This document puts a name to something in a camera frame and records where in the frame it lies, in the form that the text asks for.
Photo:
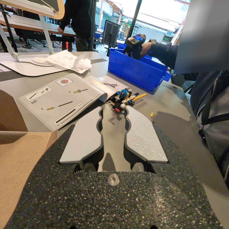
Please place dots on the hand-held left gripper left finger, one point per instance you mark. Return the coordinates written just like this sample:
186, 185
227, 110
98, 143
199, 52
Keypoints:
82, 141

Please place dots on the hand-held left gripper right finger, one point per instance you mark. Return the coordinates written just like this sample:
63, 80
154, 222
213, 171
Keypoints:
144, 141

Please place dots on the blue plastic bin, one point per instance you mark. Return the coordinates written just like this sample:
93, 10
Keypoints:
122, 46
136, 69

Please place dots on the partly built lego model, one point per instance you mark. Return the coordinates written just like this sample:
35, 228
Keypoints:
125, 100

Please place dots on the lego instruction booklet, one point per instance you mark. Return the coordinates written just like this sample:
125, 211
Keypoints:
59, 100

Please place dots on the person's right forearm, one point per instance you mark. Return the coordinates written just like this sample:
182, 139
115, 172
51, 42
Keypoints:
166, 53

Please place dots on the black wristwatch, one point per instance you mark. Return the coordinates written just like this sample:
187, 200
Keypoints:
152, 41

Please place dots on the black monitor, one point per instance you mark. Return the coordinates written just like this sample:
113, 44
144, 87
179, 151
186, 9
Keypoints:
111, 34

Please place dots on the black pole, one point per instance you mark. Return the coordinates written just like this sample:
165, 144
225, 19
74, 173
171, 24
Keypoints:
135, 17

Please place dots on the crumpled white paper bag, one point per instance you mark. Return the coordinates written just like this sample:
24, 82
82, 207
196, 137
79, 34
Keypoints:
71, 60

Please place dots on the orange traffic cone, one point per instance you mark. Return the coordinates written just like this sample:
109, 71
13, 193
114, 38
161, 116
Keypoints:
67, 44

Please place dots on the brown cardboard box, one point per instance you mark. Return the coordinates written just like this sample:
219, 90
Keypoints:
14, 161

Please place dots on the person's grey trousers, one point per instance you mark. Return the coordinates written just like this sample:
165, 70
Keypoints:
216, 143

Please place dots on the person's dark blue jacket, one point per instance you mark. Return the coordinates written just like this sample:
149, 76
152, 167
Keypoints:
202, 89

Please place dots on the white lamp base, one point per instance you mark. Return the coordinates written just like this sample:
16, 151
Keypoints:
26, 69

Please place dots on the black office chair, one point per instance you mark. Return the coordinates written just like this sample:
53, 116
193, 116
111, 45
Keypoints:
28, 43

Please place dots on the wooden table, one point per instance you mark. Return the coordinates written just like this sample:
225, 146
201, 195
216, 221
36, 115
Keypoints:
26, 26

